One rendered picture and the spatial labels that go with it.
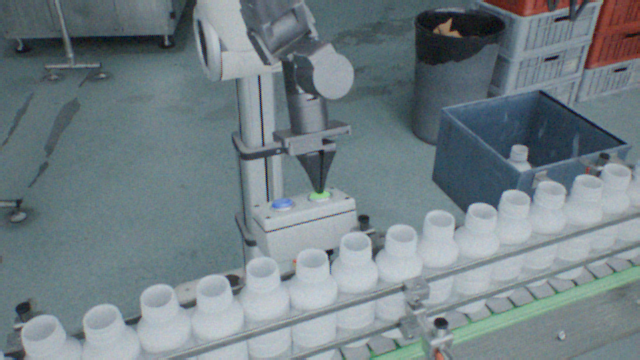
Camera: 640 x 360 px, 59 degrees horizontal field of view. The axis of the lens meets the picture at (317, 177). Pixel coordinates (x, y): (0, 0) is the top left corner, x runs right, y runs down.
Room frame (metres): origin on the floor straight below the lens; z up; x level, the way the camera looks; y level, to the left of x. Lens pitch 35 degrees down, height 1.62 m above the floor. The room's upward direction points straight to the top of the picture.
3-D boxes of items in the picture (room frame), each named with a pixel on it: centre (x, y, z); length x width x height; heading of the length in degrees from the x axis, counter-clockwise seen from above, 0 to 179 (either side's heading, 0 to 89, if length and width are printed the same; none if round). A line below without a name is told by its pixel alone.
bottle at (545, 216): (0.63, -0.32, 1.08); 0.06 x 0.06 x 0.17
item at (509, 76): (3.07, -1.19, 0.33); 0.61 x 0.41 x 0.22; 118
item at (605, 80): (3.43, -1.80, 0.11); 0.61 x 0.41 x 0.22; 115
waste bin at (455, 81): (2.77, -0.72, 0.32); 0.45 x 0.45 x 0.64
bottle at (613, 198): (0.67, -0.43, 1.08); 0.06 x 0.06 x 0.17
